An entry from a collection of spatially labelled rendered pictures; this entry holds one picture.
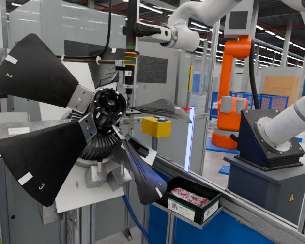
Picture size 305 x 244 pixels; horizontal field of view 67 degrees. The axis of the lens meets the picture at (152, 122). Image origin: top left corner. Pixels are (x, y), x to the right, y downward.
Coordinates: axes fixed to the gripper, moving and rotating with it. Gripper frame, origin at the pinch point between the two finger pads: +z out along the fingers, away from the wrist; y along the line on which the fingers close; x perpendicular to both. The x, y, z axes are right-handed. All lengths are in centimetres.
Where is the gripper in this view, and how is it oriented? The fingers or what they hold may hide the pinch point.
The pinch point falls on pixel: (131, 29)
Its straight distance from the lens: 89.3
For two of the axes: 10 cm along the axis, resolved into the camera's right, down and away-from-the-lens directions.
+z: -8.2, 0.6, -5.7
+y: -5.7, -2.0, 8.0
